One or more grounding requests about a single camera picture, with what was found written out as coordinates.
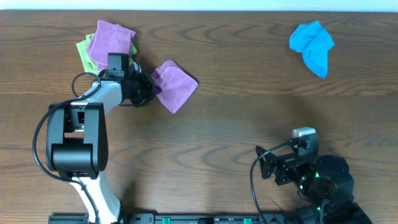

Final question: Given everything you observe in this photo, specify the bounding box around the purple microfiber cloth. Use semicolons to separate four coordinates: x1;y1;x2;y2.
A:
151;60;198;114

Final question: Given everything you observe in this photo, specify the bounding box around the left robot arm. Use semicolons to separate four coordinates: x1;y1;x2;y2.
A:
43;53;159;223

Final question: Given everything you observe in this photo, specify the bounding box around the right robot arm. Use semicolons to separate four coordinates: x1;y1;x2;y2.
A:
253;143;371;224

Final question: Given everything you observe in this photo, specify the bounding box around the folded green cloth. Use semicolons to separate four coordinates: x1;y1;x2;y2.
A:
76;34;135;74

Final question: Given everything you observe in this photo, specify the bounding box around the folded purple cloth on stack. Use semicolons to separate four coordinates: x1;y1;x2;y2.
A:
86;20;137;71

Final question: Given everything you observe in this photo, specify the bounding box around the crumpled blue cloth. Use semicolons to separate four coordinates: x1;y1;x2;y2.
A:
289;21;335;78

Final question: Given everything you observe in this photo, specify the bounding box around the left black camera cable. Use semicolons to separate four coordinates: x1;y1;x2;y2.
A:
32;72;103;224

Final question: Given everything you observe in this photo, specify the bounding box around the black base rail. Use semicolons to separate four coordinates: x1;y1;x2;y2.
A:
47;213;303;224

